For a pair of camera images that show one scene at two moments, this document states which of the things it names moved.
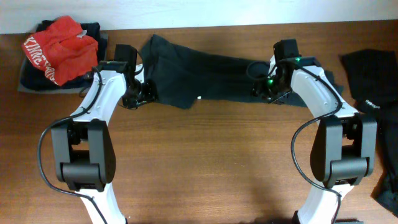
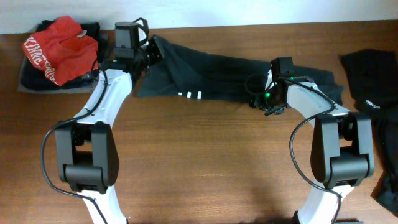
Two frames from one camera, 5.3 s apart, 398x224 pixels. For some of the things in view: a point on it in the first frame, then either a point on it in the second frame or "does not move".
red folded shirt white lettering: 62,50 does not move
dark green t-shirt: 176,76 does not move
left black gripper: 150,94 → 157,54
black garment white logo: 374,76 does not move
